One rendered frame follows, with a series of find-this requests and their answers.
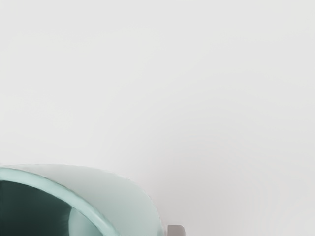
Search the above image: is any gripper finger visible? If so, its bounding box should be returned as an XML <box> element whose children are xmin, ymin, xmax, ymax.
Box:
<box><xmin>167</xmin><ymin>225</ymin><xmax>186</xmax><ymax>236</ymax></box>

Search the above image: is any teal faceted mug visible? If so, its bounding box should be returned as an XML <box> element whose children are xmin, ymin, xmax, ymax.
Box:
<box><xmin>0</xmin><ymin>164</ymin><xmax>163</xmax><ymax>236</ymax></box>

